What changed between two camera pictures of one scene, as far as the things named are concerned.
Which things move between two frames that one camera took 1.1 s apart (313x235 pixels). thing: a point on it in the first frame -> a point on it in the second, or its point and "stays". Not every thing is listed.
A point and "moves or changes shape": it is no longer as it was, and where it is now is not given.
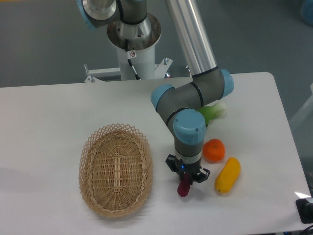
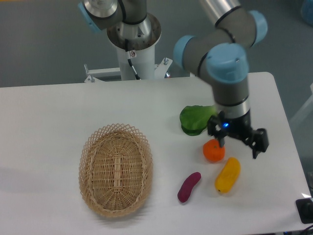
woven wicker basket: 116,170 stays
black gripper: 180,167 -> 240,127
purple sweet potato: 184,186 moves or changes shape
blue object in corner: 307,11 stays
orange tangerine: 213,151 stays
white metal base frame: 93,74 stays
